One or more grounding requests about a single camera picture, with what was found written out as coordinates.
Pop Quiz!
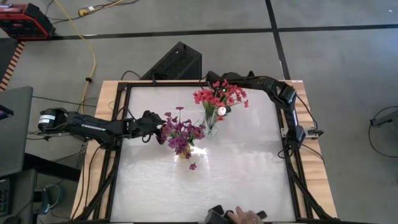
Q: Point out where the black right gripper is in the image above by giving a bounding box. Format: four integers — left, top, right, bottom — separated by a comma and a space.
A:
205, 70, 250, 115

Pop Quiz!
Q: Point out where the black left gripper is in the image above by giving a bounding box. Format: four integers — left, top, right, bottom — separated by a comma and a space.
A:
136, 110, 169, 146

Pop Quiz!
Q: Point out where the red artificial flower bunch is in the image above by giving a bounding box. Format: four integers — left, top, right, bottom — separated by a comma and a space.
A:
214, 79, 250, 110
192, 88, 222, 125

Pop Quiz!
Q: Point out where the clear glass vase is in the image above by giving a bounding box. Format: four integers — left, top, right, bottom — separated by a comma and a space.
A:
204, 119, 219, 138

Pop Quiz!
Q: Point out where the yellow glass vase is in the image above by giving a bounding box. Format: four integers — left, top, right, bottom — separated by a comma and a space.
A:
178, 146, 193, 159

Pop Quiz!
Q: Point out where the black perforated box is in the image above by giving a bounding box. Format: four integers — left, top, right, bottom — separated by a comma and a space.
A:
139, 41, 203, 81

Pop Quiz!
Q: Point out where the white tabletop board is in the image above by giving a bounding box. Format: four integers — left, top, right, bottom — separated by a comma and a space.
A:
109, 85, 296, 223

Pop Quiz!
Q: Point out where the person's hand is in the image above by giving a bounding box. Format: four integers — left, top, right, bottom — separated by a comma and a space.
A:
229, 205, 265, 224

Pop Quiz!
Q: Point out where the black desk beam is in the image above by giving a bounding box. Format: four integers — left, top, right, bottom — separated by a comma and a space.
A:
24, 153, 81, 183

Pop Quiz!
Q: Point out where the grey desk top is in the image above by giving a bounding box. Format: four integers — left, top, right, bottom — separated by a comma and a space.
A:
0, 86, 34, 178

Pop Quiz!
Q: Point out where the black floor cabinet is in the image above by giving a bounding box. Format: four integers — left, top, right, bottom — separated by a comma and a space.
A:
0, 169, 38, 224

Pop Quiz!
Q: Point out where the orange black striped strip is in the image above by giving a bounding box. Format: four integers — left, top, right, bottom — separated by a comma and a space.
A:
0, 42, 25, 91

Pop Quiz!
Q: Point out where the black round stand base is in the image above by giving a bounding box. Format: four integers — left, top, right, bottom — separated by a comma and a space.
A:
369, 105, 398, 158

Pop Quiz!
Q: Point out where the red and black tool case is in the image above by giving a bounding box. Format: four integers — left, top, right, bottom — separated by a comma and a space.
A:
0, 2, 57, 41

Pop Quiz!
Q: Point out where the black metal table frame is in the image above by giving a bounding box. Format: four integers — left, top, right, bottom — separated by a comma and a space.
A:
73, 80, 338, 224

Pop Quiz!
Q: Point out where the black cable loop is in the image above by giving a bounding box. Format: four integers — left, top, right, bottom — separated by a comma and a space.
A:
120, 70, 142, 82

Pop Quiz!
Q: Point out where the yellow floor cable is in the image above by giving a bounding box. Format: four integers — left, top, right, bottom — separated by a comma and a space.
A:
53, 0, 97, 116

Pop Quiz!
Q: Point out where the black teleoperation handle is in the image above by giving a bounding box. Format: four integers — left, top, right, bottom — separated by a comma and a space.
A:
204, 204, 268, 224

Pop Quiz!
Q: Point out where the yellow plug with cables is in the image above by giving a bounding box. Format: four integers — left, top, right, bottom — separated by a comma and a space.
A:
77, 0, 141, 17

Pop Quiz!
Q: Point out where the black blue cable bundle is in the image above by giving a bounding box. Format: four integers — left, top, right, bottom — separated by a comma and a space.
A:
37, 184, 65, 215

